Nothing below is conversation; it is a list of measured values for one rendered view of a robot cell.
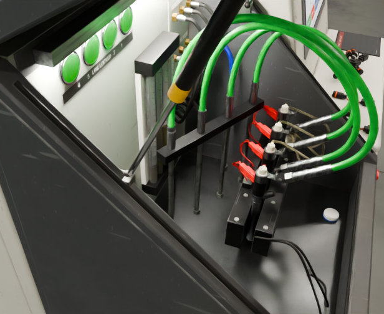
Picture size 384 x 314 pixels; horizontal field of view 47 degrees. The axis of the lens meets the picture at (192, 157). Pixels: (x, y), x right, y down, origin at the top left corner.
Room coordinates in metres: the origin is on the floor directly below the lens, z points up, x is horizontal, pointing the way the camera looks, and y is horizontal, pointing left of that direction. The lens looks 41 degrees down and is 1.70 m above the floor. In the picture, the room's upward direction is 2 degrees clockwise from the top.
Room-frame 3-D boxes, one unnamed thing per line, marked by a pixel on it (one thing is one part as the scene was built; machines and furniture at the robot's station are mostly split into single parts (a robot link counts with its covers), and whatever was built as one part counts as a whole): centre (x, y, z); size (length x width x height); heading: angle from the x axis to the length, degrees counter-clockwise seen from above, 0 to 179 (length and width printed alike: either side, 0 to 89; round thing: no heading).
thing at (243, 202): (0.78, -0.18, 0.91); 0.34 x 0.10 x 0.15; 162
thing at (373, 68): (1.28, -0.50, 0.97); 0.70 x 0.22 x 0.03; 162
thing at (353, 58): (1.31, -0.51, 1.01); 0.23 x 0.11 x 0.06; 162
